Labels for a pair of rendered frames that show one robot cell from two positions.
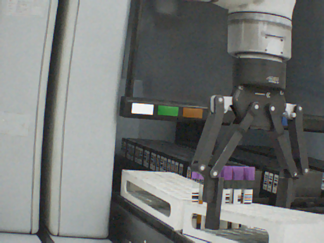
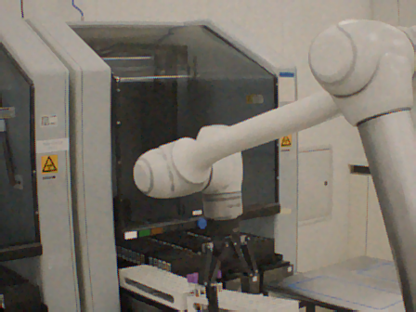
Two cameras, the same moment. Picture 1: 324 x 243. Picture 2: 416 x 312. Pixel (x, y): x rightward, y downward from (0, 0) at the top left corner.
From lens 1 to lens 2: 0.85 m
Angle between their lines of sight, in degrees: 23
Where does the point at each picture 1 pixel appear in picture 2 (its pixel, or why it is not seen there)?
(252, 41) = (223, 211)
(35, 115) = (71, 252)
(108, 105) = (110, 236)
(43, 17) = (64, 188)
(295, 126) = (247, 249)
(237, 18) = (212, 198)
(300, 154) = (252, 263)
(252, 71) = (224, 227)
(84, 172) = (103, 279)
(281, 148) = (241, 263)
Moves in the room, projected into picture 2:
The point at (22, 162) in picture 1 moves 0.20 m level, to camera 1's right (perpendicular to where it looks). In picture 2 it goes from (67, 282) to (136, 278)
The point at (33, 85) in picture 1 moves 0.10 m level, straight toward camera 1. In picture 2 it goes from (66, 233) to (79, 240)
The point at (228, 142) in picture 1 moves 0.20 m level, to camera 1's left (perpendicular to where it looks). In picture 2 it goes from (215, 267) to (133, 275)
